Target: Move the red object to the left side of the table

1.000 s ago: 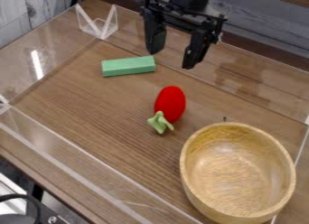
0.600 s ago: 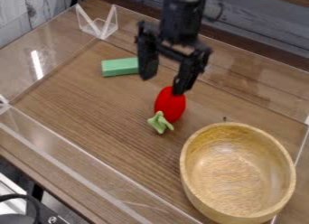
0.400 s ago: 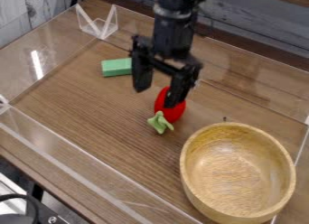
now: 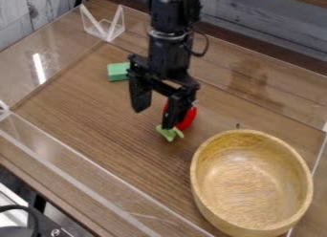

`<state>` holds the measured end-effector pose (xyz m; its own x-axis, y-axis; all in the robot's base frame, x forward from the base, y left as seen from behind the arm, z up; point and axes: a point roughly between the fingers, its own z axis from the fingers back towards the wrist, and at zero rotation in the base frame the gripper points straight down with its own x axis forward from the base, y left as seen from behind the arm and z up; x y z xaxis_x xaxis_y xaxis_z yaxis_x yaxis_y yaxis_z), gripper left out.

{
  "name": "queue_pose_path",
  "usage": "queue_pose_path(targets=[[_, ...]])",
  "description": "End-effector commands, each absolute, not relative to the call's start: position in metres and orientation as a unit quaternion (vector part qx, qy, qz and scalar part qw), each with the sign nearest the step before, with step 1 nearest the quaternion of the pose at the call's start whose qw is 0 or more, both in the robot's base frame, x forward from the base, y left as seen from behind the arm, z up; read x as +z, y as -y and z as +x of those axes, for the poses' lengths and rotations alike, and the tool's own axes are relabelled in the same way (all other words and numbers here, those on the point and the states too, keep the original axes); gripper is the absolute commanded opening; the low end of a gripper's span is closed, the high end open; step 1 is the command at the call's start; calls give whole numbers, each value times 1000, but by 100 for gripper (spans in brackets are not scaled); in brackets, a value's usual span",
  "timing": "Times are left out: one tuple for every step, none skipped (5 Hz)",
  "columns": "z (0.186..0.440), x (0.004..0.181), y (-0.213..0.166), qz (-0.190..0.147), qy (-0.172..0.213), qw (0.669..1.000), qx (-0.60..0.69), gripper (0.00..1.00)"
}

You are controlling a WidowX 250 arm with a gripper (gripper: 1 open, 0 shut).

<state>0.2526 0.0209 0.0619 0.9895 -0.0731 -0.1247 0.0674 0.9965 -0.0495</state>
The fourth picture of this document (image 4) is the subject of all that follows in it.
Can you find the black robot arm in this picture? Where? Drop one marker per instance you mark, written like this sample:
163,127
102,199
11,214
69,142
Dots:
174,16

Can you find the wooden bowl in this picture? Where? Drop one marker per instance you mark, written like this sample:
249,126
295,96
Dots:
251,183

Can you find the clear acrylic enclosure wall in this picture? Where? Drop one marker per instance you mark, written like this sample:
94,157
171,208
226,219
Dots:
91,154

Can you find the green rectangular block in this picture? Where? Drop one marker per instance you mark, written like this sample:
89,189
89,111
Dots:
118,71

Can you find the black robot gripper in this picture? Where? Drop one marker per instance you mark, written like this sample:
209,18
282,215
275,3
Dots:
162,72

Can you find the red toy strawberry green leaves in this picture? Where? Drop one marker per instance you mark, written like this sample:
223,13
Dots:
170,134

